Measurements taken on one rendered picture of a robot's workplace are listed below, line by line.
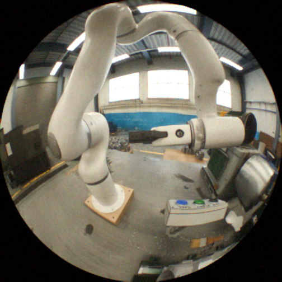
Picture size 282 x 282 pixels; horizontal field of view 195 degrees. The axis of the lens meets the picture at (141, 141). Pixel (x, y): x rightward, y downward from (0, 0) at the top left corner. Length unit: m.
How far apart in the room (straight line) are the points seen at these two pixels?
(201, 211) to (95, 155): 0.35
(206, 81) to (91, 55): 0.25
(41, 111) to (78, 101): 6.16
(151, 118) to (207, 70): 5.38
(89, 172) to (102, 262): 0.43
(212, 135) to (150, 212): 0.45
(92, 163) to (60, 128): 0.16
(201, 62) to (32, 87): 6.75
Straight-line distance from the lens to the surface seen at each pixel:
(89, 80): 0.22
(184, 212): 0.22
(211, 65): 0.21
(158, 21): 0.31
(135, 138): 0.21
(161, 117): 5.40
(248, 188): 0.49
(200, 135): 0.20
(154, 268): 0.37
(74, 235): 0.57
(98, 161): 0.30
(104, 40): 0.25
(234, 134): 0.25
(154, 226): 0.48
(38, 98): 6.47
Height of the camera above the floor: 1.27
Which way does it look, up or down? 19 degrees down
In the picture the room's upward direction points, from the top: straight up
